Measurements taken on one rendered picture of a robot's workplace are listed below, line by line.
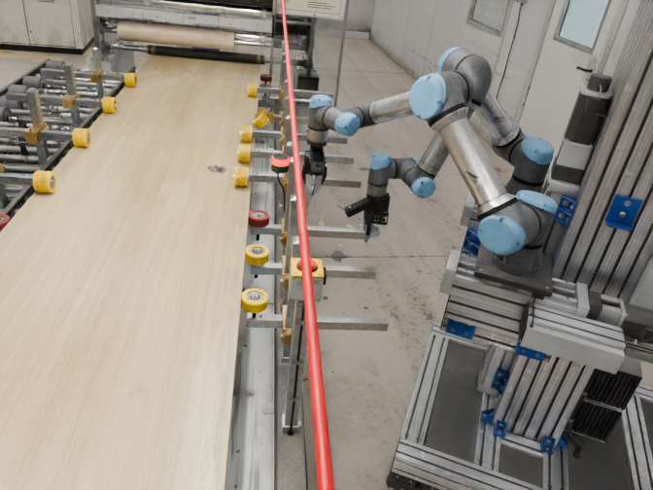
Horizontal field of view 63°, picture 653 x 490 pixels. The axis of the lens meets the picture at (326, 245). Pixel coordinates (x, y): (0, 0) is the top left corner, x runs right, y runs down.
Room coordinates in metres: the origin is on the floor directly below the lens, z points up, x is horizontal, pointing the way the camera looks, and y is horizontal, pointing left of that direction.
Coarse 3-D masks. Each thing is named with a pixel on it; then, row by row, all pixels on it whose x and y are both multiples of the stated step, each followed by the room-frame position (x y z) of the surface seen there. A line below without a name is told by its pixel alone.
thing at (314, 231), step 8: (256, 232) 1.74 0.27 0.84; (264, 232) 1.75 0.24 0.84; (272, 232) 1.75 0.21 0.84; (280, 232) 1.75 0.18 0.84; (312, 232) 1.77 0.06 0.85; (320, 232) 1.78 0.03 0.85; (328, 232) 1.78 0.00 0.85; (336, 232) 1.79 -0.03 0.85; (344, 232) 1.79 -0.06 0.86; (352, 232) 1.79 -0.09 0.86; (360, 232) 1.80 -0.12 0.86
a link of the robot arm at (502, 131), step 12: (456, 48) 1.93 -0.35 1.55; (444, 60) 1.90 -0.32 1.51; (456, 60) 1.85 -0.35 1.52; (492, 96) 1.93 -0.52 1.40; (480, 108) 1.92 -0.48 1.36; (492, 108) 1.92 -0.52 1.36; (480, 120) 1.96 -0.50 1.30; (492, 120) 1.93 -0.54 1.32; (504, 120) 1.95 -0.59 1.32; (492, 132) 1.96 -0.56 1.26; (504, 132) 1.95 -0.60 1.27; (516, 132) 1.96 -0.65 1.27; (492, 144) 1.99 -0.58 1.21; (504, 144) 1.95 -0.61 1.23; (504, 156) 1.97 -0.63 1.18
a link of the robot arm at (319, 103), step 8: (312, 96) 1.81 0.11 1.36; (320, 96) 1.81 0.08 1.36; (328, 96) 1.82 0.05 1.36; (312, 104) 1.79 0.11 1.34; (320, 104) 1.77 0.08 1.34; (328, 104) 1.79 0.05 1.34; (312, 112) 1.78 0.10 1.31; (320, 112) 1.77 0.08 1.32; (312, 120) 1.78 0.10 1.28; (320, 120) 1.76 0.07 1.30; (312, 128) 1.78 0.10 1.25; (320, 128) 1.78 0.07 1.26
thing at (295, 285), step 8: (296, 264) 0.98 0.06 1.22; (320, 264) 0.99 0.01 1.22; (296, 272) 0.95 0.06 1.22; (312, 272) 0.96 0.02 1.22; (320, 272) 0.96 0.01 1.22; (296, 280) 0.94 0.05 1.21; (320, 280) 0.95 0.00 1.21; (296, 288) 0.94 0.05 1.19; (320, 288) 0.95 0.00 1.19; (296, 296) 0.94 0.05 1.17; (320, 296) 0.95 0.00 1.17
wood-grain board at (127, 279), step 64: (192, 64) 3.80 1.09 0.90; (128, 128) 2.46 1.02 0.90; (192, 128) 2.57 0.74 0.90; (64, 192) 1.75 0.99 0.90; (128, 192) 1.81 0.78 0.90; (192, 192) 1.88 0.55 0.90; (0, 256) 1.31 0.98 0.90; (64, 256) 1.35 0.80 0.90; (128, 256) 1.39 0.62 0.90; (192, 256) 1.44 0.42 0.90; (0, 320) 1.03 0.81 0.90; (64, 320) 1.06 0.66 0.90; (128, 320) 1.10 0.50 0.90; (192, 320) 1.13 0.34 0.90; (0, 384) 0.83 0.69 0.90; (64, 384) 0.85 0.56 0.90; (128, 384) 0.88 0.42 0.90; (192, 384) 0.90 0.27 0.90; (0, 448) 0.67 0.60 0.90; (64, 448) 0.69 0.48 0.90; (128, 448) 0.71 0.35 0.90; (192, 448) 0.73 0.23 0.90
